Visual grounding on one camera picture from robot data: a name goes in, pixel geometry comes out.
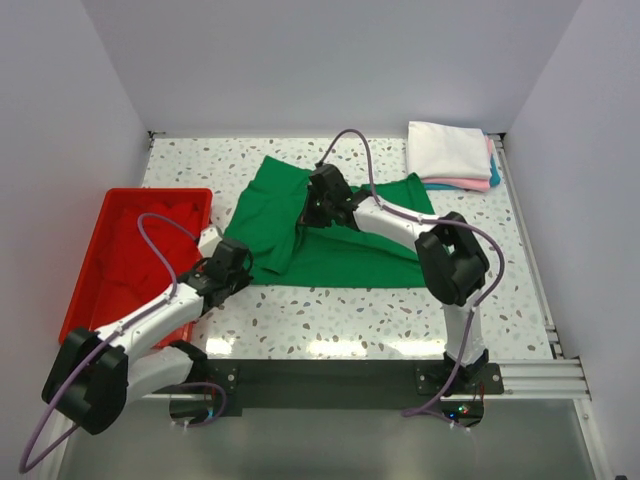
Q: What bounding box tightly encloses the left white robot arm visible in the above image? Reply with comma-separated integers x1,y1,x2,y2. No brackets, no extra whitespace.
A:
42,238,253,435

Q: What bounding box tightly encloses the folded pink t shirt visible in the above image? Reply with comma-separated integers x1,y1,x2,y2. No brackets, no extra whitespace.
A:
422,134,497,192

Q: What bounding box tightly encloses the green t shirt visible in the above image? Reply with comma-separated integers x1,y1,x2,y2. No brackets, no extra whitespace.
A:
224,156,425,288

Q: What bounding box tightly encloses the folded white t shirt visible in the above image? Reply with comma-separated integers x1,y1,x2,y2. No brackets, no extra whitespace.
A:
406,121,491,180

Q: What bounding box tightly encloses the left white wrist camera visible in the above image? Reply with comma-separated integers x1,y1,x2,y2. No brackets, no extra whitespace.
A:
197,225,224,258

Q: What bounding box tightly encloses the red plastic bin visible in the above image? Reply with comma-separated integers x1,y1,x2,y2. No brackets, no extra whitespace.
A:
59,188,213,340

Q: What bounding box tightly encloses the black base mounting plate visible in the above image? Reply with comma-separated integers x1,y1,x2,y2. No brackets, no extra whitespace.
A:
168,357,506,426

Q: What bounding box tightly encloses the folded teal t shirt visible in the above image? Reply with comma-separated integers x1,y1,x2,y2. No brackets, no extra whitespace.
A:
424,149,502,192

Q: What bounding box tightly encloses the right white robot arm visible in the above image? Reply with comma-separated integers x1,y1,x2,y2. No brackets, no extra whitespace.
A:
299,164,489,393

